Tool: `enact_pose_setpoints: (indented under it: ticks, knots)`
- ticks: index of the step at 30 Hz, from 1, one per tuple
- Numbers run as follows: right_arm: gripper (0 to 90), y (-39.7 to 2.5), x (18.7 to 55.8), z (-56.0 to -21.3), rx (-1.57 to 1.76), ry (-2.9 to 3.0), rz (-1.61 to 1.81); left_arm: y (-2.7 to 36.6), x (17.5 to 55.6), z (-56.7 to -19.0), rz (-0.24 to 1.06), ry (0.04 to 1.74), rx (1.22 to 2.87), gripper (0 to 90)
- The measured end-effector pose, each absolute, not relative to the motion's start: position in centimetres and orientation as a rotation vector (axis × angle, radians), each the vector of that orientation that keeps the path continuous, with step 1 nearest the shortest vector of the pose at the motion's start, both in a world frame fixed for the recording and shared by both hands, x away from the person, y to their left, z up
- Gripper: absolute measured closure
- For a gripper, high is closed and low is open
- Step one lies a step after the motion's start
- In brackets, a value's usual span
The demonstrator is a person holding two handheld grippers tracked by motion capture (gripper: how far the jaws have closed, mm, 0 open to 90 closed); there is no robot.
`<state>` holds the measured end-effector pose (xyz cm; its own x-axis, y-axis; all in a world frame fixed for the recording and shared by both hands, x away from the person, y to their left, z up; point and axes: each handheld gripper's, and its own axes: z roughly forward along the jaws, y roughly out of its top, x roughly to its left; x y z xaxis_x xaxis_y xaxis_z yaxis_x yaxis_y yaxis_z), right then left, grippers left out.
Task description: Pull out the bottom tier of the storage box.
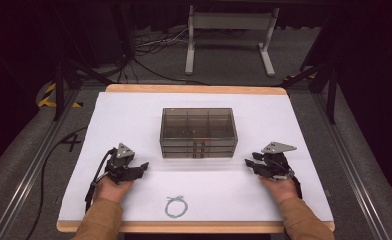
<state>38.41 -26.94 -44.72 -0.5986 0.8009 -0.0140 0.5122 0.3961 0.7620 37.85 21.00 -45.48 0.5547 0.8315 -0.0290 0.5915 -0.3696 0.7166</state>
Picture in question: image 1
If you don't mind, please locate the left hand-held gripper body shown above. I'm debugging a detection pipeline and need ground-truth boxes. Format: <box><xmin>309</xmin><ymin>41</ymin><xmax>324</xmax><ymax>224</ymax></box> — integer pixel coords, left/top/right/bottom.
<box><xmin>104</xmin><ymin>142</ymin><xmax>136</xmax><ymax>185</ymax></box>

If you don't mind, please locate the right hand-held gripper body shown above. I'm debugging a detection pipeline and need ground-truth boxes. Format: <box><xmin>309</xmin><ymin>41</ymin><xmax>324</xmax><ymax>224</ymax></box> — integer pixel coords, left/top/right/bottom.
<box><xmin>254</xmin><ymin>141</ymin><xmax>298</xmax><ymax>182</ymax></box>

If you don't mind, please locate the smoky transparent low drawer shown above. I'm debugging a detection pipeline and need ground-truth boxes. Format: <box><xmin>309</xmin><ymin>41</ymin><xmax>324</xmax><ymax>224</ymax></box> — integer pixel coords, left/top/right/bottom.
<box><xmin>162</xmin><ymin>151</ymin><xmax>236</xmax><ymax>159</ymax></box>

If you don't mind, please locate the smoky transparent drawer box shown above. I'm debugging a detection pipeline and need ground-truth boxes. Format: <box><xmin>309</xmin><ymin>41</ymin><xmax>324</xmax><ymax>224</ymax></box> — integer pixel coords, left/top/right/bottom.
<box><xmin>159</xmin><ymin>107</ymin><xmax>239</xmax><ymax>159</ymax></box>

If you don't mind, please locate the person's right hand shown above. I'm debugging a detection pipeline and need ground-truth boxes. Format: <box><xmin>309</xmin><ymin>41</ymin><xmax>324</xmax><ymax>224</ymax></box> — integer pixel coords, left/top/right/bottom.
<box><xmin>258</xmin><ymin>175</ymin><xmax>300</xmax><ymax>204</ymax></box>

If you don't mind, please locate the person's left hand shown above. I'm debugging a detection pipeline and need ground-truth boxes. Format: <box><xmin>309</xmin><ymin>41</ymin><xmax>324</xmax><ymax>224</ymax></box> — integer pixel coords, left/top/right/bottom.
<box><xmin>93</xmin><ymin>175</ymin><xmax>135</xmax><ymax>204</ymax></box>

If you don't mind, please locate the white table sheet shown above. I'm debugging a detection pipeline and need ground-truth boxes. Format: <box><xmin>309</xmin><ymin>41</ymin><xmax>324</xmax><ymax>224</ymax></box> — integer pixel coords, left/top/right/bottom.
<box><xmin>57</xmin><ymin>91</ymin><xmax>335</xmax><ymax>223</ymax></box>

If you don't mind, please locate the yellow black floor tape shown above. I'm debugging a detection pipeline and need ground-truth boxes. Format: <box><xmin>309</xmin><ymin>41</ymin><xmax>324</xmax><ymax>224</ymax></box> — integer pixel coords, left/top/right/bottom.
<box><xmin>37</xmin><ymin>82</ymin><xmax>84</xmax><ymax>109</ymax></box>

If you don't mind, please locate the white metal stand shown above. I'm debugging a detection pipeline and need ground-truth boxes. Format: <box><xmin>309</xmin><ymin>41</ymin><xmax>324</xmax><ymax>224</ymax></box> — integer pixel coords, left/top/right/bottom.
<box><xmin>184</xmin><ymin>4</ymin><xmax>281</xmax><ymax>78</ymax></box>

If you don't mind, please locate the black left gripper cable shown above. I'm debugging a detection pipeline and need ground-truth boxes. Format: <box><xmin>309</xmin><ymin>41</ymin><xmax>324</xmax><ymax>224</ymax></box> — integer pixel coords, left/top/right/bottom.
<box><xmin>84</xmin><ymin>148</ymin><xmax>117</xmax><ymax>213</ymax></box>

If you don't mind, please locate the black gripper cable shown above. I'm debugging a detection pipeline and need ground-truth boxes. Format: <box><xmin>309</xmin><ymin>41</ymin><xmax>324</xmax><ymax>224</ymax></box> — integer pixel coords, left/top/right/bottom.
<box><xmin>290</xmin><ymin>175</ymin><xmax>304</xmax><ymax>200</ymax></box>
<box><xmin>84</xmin><ymin>148</ymin><xmax>117</xmax><ymax>213</ymax></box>

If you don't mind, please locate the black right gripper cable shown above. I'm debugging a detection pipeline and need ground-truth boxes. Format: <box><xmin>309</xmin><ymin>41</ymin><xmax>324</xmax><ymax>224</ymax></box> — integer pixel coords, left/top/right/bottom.
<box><xmin>290</xmin><ymin>175</ymin><xmax>304</xmax><ymax>200</ymax></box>

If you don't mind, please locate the black floor cable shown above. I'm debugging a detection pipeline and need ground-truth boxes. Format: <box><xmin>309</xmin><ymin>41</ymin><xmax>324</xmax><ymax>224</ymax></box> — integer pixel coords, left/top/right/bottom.
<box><xmin>25</xmin><ymin>125</ymin><xmax>89</xmax><ymax>240</ymax></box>

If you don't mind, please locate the aluminium floor rail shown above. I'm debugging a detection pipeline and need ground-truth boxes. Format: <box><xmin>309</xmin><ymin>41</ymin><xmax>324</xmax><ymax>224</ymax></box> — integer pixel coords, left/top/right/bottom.
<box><xmin>312</xmin><ymin>93</ymin><xmax>392</xmax><ymax>240</ymax></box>
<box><xmin>0</xmin><ymin>89</ymin><xmax>82</xmax><ymax>240</ymax></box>

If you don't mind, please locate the black metal frame stand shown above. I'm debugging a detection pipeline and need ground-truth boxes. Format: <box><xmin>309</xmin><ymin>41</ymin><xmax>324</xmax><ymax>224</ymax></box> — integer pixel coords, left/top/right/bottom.
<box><xmin>282</xmin><ymin>63</ymin><xmax>339</xmax><ymax>125</ymax></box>
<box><xmin>52</xmin><ymin>58</ymin><xmax>114</xmax><ymax>122</ymax></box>

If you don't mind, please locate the bundle of floor cables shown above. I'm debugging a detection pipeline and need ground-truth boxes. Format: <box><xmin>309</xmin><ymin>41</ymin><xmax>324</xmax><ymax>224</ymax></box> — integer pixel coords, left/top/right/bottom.
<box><xmin>117</xmin><ymin>28</ymin><xmax>212</xmax><ymax>86</ymax></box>

